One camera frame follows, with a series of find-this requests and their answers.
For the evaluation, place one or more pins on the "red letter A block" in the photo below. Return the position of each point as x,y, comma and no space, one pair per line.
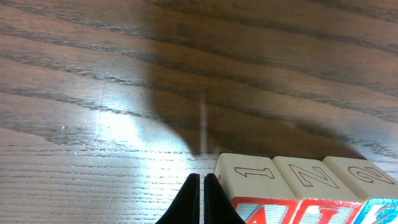
256,189

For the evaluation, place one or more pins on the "blue number 2 block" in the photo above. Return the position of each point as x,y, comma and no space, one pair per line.
376,189

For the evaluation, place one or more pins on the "red letter I block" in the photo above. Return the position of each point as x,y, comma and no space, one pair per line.
322,197

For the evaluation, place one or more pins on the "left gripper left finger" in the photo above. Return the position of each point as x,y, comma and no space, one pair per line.
185,208

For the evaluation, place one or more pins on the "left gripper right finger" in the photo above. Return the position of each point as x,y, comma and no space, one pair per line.
217,207

